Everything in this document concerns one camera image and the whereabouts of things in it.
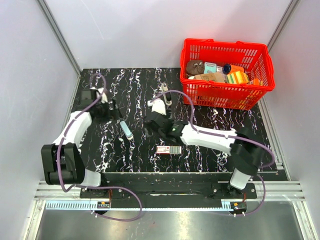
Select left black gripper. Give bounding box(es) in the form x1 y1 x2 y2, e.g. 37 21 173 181
94 98 123 125

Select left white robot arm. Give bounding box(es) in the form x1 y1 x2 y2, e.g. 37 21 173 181
41 87 121 198

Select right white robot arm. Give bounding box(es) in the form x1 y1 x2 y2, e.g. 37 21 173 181
143 112 264 198

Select brown round item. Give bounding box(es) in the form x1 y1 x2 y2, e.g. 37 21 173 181
186 60 205 76

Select brown cardboard box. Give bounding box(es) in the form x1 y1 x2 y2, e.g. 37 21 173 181
193 72 227 83

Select teal white box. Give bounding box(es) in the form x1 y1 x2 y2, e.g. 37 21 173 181
203 62 217 74

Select orange bottle blue cap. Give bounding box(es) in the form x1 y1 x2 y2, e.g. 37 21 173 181
222 63 245 75

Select yellow green sticky notes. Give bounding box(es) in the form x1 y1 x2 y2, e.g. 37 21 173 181
227 71 250 85

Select red plastic basket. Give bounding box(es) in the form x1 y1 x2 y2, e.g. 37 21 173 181
180 38 276 110

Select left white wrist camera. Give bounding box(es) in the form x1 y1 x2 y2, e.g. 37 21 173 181
90 87 108 104

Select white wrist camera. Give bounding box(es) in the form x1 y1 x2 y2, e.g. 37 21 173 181
90 87 108 104
147 98 167 116

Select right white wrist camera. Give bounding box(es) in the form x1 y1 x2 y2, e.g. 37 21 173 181
147 98 167 116

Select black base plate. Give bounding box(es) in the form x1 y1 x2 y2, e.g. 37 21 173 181
79 171 258 209

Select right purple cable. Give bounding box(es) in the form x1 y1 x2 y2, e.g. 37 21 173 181
152 89 276 217

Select aluminium frame rail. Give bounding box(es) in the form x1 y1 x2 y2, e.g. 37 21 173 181
34 180 306 201

